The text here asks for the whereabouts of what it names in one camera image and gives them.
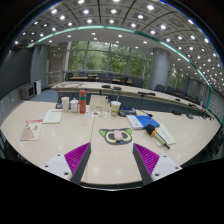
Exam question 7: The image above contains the white lined notepad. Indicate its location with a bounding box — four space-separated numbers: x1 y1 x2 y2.
153 123 177 148

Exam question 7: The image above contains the colourful printed flyer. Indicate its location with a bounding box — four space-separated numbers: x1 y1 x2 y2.
84 109 109 120

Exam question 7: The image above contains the white cardboard box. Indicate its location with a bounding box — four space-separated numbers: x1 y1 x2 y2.
88 94 111 113

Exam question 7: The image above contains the black desk microphone unit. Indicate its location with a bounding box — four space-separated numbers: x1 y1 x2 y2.
118 106 154 118
55 83 84 110

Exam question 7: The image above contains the red and white leaflet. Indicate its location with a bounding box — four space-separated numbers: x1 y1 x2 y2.
19 118 44 142

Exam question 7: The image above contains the white lidded mug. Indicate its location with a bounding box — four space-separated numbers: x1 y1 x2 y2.
69 97 80 114

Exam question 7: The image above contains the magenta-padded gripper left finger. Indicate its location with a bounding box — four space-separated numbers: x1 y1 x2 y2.
42 141 92 186

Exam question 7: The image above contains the group of ceiling lights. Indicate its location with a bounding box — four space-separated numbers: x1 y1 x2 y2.
13 0 224 95

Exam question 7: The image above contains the printed paper cup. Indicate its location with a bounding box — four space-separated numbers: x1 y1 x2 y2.
110 98 122 117

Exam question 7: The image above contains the blue and white book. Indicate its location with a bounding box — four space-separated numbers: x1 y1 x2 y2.
126 114 161 131

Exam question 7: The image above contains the group of office chairs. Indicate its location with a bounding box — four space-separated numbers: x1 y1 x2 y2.
64 71 214 118

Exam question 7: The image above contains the pale green booklet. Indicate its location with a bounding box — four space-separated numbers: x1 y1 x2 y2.
42 109 64 125

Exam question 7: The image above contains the black handheld microphone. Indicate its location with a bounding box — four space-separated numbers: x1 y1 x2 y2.
144 123 171 150

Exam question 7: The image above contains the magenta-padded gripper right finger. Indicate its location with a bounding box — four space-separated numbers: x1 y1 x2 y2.
131 142 183 186

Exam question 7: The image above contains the cat-shaped grey green mouse pad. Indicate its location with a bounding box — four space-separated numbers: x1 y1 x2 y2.
98 127 133 146

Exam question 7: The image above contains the red drink bottle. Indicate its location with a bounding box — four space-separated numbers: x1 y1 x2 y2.
78 89 88 115

